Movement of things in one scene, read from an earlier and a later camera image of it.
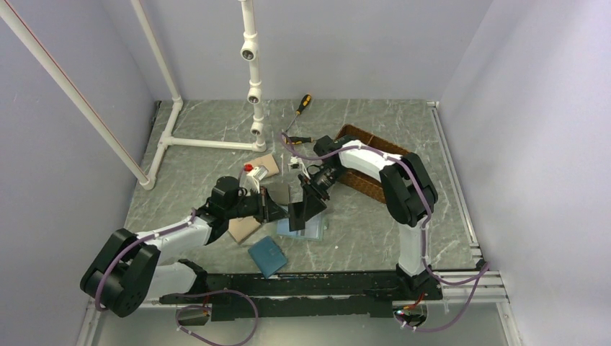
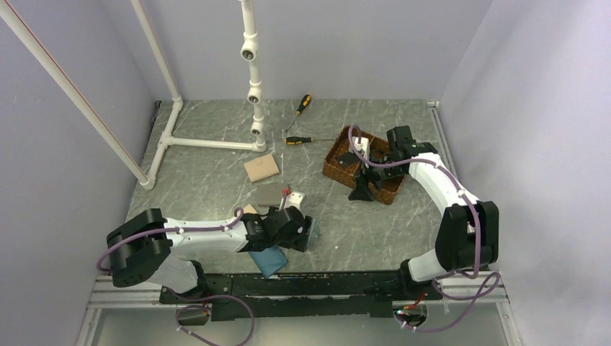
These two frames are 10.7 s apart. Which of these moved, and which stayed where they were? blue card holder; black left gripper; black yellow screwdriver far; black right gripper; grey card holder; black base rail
Moved: black left gripper; black right gripper
Stayed: black yellow screwdriver far; grey card holder; black base rail; blue card holder
